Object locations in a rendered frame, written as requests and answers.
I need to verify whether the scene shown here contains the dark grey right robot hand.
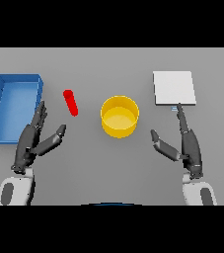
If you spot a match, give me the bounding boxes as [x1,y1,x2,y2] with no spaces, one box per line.
[150,103,204,181]

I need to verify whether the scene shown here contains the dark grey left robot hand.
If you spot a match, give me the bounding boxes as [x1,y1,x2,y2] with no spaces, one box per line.
[10,100,67,175]

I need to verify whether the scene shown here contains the red beaker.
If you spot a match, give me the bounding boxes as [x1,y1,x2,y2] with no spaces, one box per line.
[62,89,79,118]

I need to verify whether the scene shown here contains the pale square measuring scale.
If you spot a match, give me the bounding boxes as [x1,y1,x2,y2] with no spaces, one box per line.
[152,70,197,107]

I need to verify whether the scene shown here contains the yellow bowl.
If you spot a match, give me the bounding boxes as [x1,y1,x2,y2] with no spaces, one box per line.
[100,95,140,139]

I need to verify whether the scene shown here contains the blue tray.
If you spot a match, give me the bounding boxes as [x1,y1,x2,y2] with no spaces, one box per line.
[0,73,44,145]

